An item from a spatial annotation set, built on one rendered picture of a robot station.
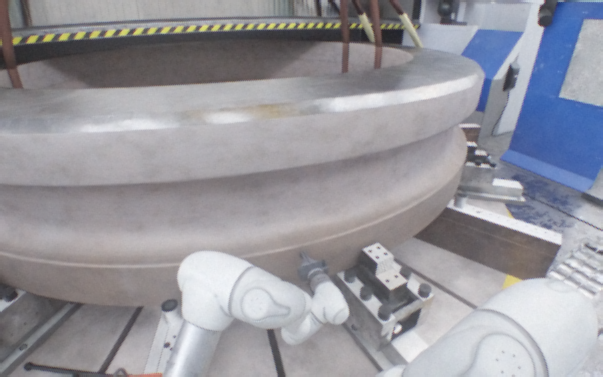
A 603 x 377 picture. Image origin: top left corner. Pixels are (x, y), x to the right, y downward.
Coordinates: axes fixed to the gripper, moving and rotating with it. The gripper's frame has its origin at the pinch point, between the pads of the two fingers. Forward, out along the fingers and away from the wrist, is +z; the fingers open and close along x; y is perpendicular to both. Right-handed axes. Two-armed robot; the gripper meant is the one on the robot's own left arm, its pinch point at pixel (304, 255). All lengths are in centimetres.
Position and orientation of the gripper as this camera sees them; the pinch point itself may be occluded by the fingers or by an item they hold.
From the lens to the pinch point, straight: 148.9
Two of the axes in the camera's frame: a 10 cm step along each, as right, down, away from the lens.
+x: -9.3, 1.8, -3.1
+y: 0.0, -8.7, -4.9
